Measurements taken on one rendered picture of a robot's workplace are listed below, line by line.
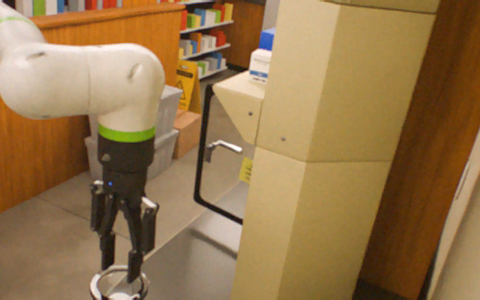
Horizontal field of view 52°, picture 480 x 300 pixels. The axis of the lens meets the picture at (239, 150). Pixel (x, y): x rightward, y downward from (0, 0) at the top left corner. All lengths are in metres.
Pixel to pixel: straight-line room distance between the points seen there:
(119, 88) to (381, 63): 0.48
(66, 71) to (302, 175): 0.49
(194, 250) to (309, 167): 0.59
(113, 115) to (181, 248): 0.76
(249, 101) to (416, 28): 0.34
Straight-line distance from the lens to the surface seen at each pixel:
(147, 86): 0.74
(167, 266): 1.39
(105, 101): 0.73
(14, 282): 2.84
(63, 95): 0.71
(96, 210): 0.91
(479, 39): 1.22
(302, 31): 0.90
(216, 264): 1.41
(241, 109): 0.98
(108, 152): 0.79
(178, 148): 4.00
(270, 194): 1.02
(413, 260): 1.42
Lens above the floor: 1.81
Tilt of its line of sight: 25 degrees down
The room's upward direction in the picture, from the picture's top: 9 degrees clockwise
